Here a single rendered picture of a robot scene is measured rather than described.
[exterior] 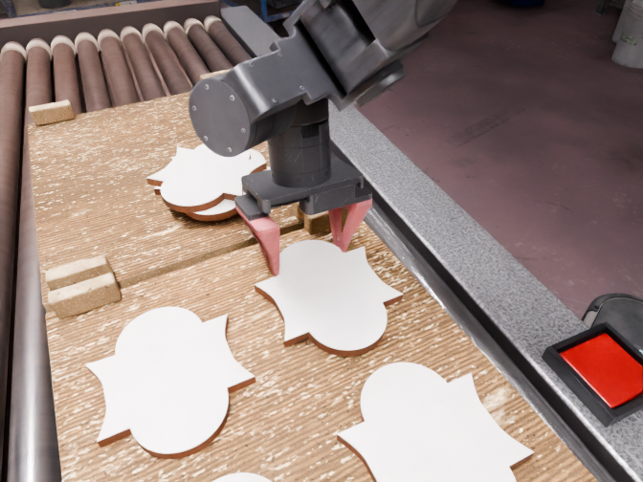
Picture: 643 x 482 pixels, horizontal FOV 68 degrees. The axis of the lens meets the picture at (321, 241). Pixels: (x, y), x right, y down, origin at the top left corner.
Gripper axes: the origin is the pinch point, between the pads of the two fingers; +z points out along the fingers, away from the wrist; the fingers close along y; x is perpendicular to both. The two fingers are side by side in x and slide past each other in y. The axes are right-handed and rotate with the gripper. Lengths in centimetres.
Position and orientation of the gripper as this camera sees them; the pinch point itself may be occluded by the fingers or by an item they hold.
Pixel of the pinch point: (307, 256)
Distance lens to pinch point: 49.4
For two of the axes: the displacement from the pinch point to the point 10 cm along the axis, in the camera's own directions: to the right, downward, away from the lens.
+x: -4.6, -4.3, 7.8
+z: 0.5, 8.6, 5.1
